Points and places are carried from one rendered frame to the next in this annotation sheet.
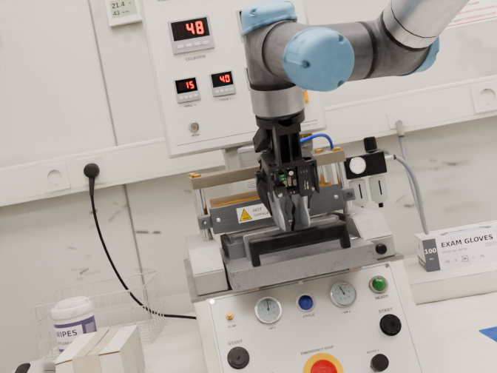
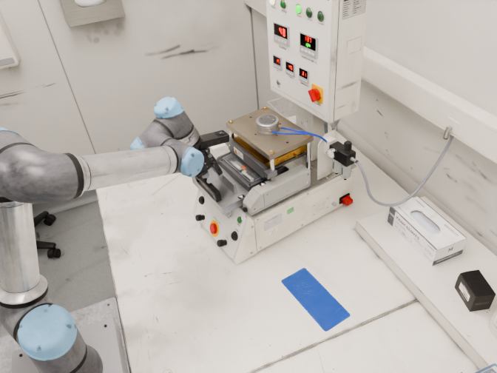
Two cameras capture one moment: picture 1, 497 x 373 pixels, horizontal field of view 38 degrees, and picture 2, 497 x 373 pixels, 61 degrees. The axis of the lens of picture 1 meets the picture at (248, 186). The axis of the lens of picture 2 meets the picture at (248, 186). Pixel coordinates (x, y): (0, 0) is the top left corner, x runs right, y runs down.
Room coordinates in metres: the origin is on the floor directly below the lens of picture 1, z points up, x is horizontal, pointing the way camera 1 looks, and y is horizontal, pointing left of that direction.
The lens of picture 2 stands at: (0.75, -1.15, 1.87)
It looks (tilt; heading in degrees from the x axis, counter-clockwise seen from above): 39 degrees down; 67
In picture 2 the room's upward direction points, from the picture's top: 6 degrees counter-clockwise
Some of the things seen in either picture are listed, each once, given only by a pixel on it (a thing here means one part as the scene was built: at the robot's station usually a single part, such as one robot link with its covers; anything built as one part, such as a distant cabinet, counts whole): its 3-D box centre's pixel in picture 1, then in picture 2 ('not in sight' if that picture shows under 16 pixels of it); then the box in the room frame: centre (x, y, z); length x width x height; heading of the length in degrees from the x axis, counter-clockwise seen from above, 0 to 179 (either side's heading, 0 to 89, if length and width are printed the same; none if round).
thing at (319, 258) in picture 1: (285, 245); (242, 174); (1.20, -0.04, 0.97); 0.30 x 0.22 x 0.08; 6
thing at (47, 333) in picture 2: not in sight; (51, 337); (0.51, -0.40, 0.99); 0.13 x 0.12 x 0.14; 113
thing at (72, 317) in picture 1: (77, 334); not in sight; (1.49, 0.41, 0.83); 0.09 x 0.09 x 0.15
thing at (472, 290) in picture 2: not in sight; (474, 290); (1.59, -0.73, 0.83); 0.09 x 0.06 x 0.07; 70
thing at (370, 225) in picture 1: (359, 230); (275, 190); (1.26, -0.18, 0.97); 0.26 x 0.05 x 0.07; 6
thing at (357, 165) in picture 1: (364, 174); (339, 158); (1.47, -0.24, 1.05); 0.15 x 0.05 x 0.15; 96
